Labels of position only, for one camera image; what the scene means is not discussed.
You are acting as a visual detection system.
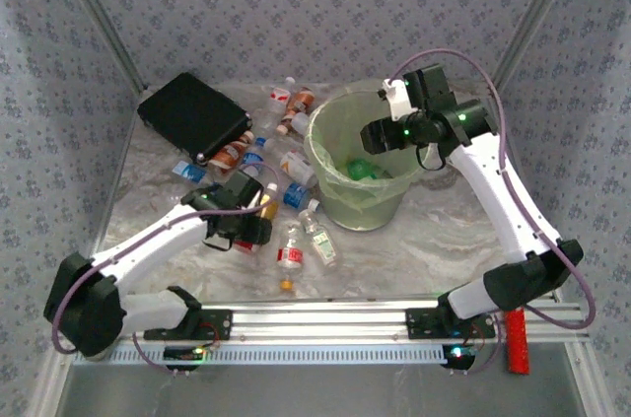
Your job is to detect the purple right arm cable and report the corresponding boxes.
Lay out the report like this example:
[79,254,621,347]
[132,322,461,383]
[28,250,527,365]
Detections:
[386,47,597,375]

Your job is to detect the small black circuit board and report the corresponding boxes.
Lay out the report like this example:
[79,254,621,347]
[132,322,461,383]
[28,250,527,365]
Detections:
[441,343,478,373]
[165,345,206,372]

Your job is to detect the aluminium mounting rail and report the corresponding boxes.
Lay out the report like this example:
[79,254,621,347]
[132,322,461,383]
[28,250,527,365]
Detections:
[132,294,591,345]

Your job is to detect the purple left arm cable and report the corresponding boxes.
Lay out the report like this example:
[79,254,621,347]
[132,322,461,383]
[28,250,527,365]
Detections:
[50,163,281,375]

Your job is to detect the red black power wire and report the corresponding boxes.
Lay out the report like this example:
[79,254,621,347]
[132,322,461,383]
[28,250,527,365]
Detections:
[467,321,488,349]
[199,321,222,352]

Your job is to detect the white slotted cable duct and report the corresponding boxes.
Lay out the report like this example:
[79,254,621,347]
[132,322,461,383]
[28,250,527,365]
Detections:
[73,341,455,367]

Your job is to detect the yellow bottle white cap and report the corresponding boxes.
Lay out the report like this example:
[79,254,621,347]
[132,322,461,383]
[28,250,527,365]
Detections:
[259,181,280,221]

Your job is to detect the red glitter microphone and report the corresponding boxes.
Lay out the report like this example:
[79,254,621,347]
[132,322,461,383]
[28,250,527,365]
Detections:
[503,308,532,377]

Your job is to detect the plain clear plastic bottle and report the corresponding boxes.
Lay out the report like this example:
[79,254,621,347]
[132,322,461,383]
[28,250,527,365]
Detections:
[289,110,313,136]

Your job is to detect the black rectangular case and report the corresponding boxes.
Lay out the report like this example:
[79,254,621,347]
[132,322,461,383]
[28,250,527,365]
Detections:
[136,71,253,163]

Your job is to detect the red label bottle orange cap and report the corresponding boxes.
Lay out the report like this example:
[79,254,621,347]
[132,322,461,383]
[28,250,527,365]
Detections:
[275,224,305,293]

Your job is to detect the blue label clear plastic bottle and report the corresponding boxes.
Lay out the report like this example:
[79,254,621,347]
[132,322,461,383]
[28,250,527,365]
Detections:
[172,160,208,184]

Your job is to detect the aluminium corner post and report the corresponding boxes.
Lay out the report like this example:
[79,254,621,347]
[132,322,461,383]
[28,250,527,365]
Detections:
[491,0,588,89]
[48,0,149,93]

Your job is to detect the green white label clear bottle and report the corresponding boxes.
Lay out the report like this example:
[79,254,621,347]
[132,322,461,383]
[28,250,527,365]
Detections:
[298,209,341,268]

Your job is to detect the red white label clear bottle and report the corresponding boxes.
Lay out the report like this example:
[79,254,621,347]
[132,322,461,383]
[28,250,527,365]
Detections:
[268,76,297,112]

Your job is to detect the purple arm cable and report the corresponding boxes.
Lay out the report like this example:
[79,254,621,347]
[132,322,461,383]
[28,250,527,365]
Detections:
[50,163,281,375]
[386,47,597,375]

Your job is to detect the blue label bottle white cap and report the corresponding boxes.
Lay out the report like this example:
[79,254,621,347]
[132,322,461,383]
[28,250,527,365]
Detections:
[283,182,321,211]

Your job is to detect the grey metal panel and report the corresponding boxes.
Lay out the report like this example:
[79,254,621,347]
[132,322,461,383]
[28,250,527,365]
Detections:
[53,362,605,417]

